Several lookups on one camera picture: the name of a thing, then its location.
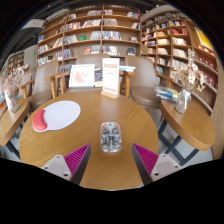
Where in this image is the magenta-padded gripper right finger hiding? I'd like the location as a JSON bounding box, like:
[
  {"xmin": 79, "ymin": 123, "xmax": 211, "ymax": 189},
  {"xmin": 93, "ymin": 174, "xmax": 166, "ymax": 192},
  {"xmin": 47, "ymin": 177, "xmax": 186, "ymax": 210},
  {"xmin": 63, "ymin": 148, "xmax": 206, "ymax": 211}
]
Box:
[{"xmin": 131, "ymin": 143, "xmax": 184, "ymax": 186}]

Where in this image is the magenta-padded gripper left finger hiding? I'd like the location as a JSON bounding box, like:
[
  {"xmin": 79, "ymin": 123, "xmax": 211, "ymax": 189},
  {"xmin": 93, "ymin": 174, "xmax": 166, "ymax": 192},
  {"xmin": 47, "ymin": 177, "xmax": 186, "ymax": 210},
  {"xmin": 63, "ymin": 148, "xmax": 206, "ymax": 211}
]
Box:
[{"xmin": 41, "ymin": 143, "xmax": 92, "ymax": 186}]

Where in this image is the transparent computer mouse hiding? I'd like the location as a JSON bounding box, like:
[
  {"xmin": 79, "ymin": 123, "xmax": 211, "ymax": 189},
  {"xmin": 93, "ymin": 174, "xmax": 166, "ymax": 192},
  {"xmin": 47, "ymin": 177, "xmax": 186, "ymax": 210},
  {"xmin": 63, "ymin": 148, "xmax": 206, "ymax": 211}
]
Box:
[{"xmin": 99, "ymin": 121, "xmax": 123, "ymax": 154}]

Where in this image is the round wooden side table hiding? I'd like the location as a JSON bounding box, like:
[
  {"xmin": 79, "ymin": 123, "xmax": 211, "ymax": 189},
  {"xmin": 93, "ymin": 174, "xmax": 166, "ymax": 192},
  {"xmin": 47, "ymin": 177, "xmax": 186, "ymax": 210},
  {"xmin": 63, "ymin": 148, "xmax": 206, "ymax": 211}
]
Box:
[
  {"xmin": 157, "ymin": 98, "xmax": 217, "ymax": 168},
  {"xmin": 0, "ymin": 96, "xmax": 31, "ymax": 158}
]

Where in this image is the stack of colourful books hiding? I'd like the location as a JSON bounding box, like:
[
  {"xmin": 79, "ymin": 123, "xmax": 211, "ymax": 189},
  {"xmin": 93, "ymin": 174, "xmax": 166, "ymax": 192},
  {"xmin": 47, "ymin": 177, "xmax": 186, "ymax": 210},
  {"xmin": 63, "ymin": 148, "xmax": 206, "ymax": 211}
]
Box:
[{"xmin": 153, "ymin": 84, "xmax": 180, "ymax": 103}]

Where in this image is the glass vase with dried flowers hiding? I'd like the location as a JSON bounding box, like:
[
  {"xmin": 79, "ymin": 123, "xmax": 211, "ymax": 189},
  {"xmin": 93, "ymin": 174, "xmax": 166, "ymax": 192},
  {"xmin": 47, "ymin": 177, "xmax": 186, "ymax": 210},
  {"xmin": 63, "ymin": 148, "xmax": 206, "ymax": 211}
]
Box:
[
  {"xmin": 171, "ymin": 48, "xmax": 207, "ymax": 115},
  {"xmin": 1, "ymin": 63, "xmax": 33, "ymax": 114}
]

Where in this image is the white framed picture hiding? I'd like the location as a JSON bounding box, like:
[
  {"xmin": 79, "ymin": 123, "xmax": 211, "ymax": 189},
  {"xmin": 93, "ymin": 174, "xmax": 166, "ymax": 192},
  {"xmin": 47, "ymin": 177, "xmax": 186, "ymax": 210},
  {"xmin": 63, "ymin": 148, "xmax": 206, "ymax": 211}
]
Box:
[{"xmin": 68, "ymin": 63, "xmax": 96, "ymax": 89}]

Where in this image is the dark book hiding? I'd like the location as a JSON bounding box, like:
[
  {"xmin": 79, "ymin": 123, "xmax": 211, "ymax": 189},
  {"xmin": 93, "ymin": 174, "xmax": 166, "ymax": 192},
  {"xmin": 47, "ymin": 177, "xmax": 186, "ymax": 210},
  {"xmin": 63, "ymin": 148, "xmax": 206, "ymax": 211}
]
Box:
[{"xmin": 94, "ymin": 68, "xmax": 104, "ymax": 88}]

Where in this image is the white and red table sign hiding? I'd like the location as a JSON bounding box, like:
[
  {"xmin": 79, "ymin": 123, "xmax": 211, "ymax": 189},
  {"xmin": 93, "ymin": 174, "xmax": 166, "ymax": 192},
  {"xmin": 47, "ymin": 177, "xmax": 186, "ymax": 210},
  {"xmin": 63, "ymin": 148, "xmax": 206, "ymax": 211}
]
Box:
[{"xmin": 100, "ymin": 57, "xmax": 121, "ymax": 100}]

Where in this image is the blue and white book stack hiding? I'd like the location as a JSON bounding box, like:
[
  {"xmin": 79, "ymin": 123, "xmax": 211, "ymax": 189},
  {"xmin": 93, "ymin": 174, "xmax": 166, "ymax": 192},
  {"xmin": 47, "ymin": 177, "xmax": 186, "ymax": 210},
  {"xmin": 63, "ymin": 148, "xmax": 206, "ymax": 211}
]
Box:
[{"xmin": 118, "ymin": 65, "xmax": 137, "ymax": 73}]

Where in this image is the small distant wooden bookshelf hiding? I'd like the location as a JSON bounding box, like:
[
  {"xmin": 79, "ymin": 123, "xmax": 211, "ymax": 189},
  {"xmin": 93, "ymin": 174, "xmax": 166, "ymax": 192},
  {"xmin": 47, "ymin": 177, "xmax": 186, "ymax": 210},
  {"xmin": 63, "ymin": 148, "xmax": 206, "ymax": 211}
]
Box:
[{"xmin": 7, "ymin": 50, "xmax": 26, "ymax": 74}]

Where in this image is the curved wooden bookshelf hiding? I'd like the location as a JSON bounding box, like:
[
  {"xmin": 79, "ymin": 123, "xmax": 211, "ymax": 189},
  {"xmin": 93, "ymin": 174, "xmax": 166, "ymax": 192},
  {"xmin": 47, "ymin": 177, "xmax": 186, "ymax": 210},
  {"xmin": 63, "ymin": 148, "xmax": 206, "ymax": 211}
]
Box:
[{"xmin": 140, "ymin": 11, "xmax": 224, "ymax": 158}]

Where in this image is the wide wooden bookshelf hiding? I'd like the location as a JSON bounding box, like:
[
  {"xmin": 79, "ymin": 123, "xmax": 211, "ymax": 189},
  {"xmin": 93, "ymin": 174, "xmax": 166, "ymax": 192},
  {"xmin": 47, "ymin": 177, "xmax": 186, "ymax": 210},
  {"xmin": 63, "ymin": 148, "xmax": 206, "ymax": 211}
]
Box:
[{"xmin": 36, "ymin": 4, "xmax": 143, "ymax": 73}]

